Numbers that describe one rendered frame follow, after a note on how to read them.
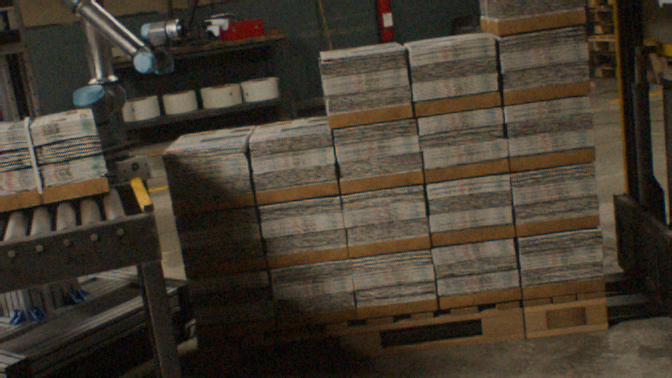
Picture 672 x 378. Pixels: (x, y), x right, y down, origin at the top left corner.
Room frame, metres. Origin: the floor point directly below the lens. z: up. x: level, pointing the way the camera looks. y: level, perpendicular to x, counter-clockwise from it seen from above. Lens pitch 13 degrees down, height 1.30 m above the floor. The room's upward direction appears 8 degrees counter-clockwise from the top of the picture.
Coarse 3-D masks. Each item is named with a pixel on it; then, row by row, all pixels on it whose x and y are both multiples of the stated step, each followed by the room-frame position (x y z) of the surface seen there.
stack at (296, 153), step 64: (256, 128) 3.28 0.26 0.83; (320, 128) 3.04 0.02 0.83; (384, 128) 2.97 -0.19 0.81; (448, 128) 2.96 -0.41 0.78; (192, 192) 3.00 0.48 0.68; (256, 192) 2.99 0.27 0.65; (384, 192) 2.96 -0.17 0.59; (448, 192) 2.96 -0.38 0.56; (192, 256) 3.00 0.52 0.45; (256, 256) 2.99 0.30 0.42; (384, 256) 2.97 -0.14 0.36; (448, 256) 2.96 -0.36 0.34; (512, 256) 2.95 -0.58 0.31; (256, 320) 2.99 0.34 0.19; (384, 320) 2.97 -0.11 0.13; (448, 320) 2.96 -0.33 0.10; (512, 320) 2.95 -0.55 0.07
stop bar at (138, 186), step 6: (132, 180) 2.61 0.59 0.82; (138, 180) 2.60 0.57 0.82; (138, 186) 2.51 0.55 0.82; (144, 186) 2.50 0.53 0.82; (138, 192) 2.42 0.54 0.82; (144, 192) 2.41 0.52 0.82; (138, 198) 2.36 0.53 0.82; (144, 198) 2.33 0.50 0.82; (144, 204) 2.25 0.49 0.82; (150, 204) 2.25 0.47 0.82; (144, 210) 2.24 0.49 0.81; (150, 210) 2.24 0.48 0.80
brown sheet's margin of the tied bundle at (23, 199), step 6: (24, 192) 2.50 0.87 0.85; (0, 198) 2.48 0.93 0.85; (6, 198) 2.48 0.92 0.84; (12, 198) 2.48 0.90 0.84; (18, 198) 2.49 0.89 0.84; (24, 198) 2.49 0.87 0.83; (30, 198) 2.50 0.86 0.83; (0, 204) 2.48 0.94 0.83; (6, 204) 2.48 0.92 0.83; (12, 204) 2.48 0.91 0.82; (18, 204) 2.49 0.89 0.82; (24, 204) 2.49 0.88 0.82; (30, 204) 2.50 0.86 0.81; (0, 210) 2.48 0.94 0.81; (6, 210) 2.48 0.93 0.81
